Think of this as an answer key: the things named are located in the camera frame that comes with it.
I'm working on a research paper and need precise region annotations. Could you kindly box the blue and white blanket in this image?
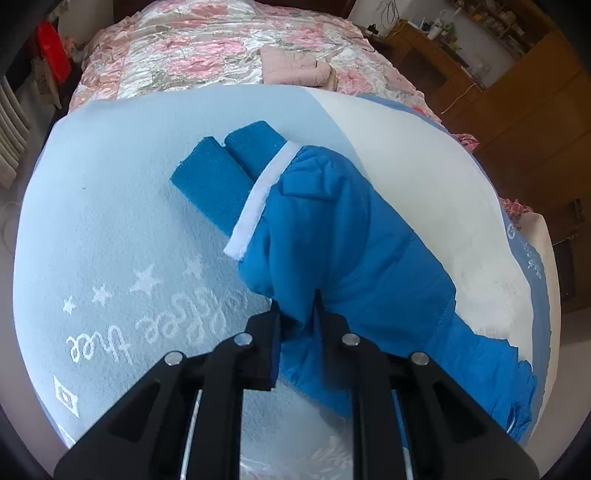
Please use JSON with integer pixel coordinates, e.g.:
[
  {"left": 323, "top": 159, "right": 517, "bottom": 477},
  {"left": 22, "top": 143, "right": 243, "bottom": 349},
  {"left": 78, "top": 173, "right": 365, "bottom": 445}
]
[{"left": 14, "top": 85, "right": 561, "bottom": 480}]

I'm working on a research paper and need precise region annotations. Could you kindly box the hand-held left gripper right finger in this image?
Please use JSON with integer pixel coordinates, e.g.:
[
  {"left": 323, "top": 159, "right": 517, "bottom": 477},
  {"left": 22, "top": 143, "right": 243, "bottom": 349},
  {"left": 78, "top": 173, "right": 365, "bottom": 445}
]
[{"left": 315, "top": 290, "right": 539, "bottom": 480}]

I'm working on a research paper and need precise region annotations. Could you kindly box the blue padded jacket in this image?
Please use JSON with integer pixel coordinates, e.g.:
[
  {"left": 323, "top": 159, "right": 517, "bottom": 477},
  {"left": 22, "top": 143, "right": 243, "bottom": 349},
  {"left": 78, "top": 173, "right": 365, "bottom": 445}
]
[{"left": 170, "top": 121, "right": 539, "bottom": 446}]

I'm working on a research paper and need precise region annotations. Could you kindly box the red bag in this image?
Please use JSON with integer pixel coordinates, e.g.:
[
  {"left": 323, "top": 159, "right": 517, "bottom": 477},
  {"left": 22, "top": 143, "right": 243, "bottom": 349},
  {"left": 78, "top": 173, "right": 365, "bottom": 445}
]
[{"left": 36, "top": 21, "right": 72, "bottom": 84}]

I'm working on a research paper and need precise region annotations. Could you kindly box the cluttered wooden shelf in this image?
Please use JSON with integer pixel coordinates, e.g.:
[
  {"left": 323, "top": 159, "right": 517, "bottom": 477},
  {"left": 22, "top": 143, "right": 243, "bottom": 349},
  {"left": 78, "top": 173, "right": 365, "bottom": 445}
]
[{"left": 462, "top": 0, "right": 555, "bottom": 47}]

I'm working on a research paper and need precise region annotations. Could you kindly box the wooden wardrobe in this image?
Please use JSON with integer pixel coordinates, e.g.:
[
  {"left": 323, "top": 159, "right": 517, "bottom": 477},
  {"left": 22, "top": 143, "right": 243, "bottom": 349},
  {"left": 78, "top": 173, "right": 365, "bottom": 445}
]
[{"left": 471, "top": 28, "right": 591, "bottom": 217}]

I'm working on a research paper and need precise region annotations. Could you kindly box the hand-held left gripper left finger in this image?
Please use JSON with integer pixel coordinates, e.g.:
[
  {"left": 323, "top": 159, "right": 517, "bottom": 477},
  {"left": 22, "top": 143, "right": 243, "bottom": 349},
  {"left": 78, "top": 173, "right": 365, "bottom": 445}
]
[{"left": 54, "top": 301, "right": 281, "bottom": 480}]

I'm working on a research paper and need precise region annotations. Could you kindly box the folded pink garment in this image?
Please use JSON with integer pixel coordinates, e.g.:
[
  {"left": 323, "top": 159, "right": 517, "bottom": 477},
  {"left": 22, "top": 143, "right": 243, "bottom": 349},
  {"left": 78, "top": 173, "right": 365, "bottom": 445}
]
[{"left": 260, "top": 45, "right": 338, "bottom": 90}]

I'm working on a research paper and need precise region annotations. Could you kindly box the wooden desk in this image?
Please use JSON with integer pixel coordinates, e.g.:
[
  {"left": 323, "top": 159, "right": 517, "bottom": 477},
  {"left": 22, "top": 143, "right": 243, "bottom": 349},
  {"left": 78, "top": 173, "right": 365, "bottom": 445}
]
[{"left": 383, "top": 21, "right": 485, "bottom": 125}]

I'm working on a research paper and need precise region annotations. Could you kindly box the yellow cable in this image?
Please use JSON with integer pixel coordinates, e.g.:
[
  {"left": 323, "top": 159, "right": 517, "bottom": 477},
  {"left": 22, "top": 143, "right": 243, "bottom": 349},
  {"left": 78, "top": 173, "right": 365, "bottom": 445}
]
[{"left": 438, "top": 82, "right": 482, "bottom": 116}]

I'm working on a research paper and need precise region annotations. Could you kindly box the dark wooden furniture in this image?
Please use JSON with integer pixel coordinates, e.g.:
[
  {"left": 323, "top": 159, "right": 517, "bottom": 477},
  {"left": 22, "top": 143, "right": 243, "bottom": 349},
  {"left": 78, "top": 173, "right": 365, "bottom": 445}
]
[{"left": 549, "top": 198, "right": 588, "bottom": 315}]

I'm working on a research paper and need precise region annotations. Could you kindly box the beige mattress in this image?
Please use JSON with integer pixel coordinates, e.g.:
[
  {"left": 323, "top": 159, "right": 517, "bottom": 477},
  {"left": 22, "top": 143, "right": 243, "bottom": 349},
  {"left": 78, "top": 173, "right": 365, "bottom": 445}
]
[{"left": 531, "top": 212, "right": 561, "bottom": 344}]

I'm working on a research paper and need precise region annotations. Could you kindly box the pink floral quilt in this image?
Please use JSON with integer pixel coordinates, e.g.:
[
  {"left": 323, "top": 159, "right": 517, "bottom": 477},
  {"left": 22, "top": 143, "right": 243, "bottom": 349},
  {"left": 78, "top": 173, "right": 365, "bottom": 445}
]
[{"left": 69, "top": 0, "right": 534, "bottom": 229}]

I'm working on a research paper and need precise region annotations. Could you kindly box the white radiator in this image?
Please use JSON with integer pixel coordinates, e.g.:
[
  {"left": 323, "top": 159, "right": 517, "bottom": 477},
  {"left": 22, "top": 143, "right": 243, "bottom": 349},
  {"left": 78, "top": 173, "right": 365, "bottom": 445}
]
[{"left": 0, "top": 76, "right": 28, "bottom": 188}]

